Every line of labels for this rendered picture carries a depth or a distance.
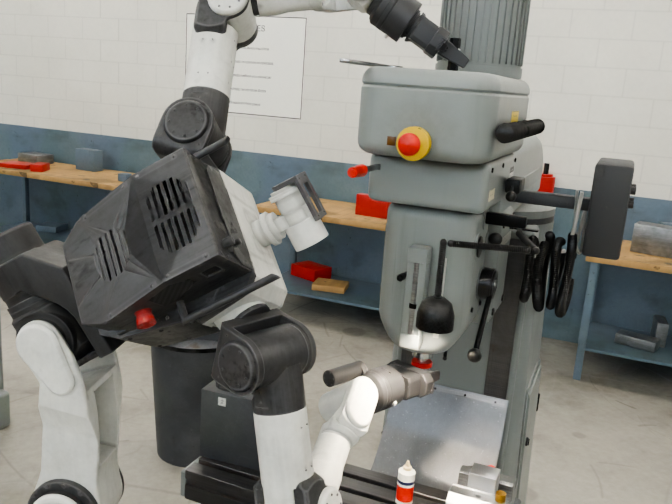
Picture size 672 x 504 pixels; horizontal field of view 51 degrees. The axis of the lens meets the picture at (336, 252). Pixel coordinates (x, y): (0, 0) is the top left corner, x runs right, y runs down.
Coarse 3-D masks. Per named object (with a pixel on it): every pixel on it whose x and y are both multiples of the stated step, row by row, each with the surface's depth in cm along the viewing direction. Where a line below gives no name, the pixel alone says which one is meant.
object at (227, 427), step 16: (208, 384) 180; (208, 400) 178; (224, 400) 176; (240, 400) 174; (208, 416) 178; (224, 416) 177; (240, 416) 175; (208, 432) 179; (224, 432) 178; (240, 432) 176; (208, 448) 180; (224, 448) 179; (240, 448) 177; (256, 448) 176; (240, 464) 178; (256, 464) 177
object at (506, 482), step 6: (462, 468) 164; (468, 468) 164; (462, 474) 162; (468, 474) 162; (462, 480) 162; (504, 480) 160; (510, 480) 160; (516, 480) 168; (498, 486) 159; (504, 486) 159; (510, 486) 158; (516, 486) 167; (510, 492) 158; (516, 492) 170; (510, 498) 159; (516, 498) 169
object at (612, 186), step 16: (608, 160) 164; (624, 160) 167; (608, 176) 154; (624, 176) 153; (592, 192) 157; (608, 192) 155; (624, 192) 154; (592, 208) 157; (608, 208) 156; (624, 208) 155; (592, 224) 158; (608, 224) 156; (624, 224) 156; (592, 240) 158; (608, 240) 157; (592, 256) 159; (608, 256) 158
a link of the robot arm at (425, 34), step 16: (400, 0) 138; (416, 0) 140; (400, 16) 138; (416, 16) 139; (384, 32) 142; (400, 32) 139; (416, 32) 138; (432, 32) 138; (448, 32) 137; (432, 48) 137
